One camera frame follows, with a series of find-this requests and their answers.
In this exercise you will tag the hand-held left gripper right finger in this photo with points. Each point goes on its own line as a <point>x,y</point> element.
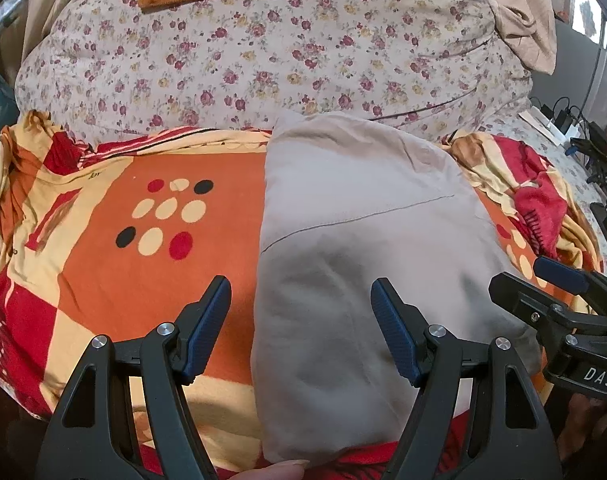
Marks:
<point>393,325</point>

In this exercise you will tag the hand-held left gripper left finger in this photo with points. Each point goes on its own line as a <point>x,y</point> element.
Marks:
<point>211,320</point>

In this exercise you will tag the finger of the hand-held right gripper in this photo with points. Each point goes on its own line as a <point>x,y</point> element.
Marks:
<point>563,270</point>
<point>518,292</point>

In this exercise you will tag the beige garment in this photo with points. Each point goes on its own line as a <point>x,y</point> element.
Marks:
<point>363,240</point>

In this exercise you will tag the person's right hand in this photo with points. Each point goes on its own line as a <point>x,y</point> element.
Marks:
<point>586,427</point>

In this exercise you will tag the person's left hand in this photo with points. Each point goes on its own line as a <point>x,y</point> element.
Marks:
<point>273,471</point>

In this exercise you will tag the white power strip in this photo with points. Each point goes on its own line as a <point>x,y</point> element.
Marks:
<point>546,127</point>

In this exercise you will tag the orange red yellow blanket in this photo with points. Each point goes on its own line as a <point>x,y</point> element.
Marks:
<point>108,210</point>

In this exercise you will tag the black charger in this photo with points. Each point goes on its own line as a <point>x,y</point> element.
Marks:
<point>558,117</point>

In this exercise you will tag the grey cabinet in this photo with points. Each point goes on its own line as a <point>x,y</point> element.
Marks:
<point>586,65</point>

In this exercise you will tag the beige cloth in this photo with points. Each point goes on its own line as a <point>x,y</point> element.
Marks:
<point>518,15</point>

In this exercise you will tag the floral quilt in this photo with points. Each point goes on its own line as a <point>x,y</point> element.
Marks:
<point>263,65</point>

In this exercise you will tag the beige curtain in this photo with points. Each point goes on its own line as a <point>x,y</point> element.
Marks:
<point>38,15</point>

